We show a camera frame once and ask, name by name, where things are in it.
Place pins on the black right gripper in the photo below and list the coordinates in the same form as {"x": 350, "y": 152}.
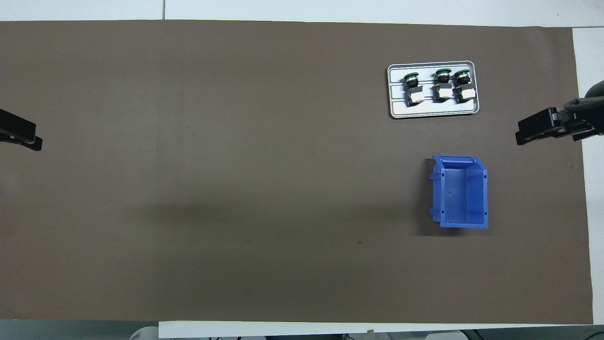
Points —
{"x": 590, "y": 118}

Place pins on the green push button switch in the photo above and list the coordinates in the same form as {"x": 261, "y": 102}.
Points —
{"x": 442, "y": 86}
{"x": 463, "y": 86}
{"x": 412, "y": 89}

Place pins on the blue plastic bin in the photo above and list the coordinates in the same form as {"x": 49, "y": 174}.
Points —
{"x": 465, "y": 198}

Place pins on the silver metal tray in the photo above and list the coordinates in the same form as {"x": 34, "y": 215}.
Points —
{"x": 424, "y": 107}

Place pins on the brown table mat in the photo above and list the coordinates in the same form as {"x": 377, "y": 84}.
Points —
{"x": 283, "y": 71}

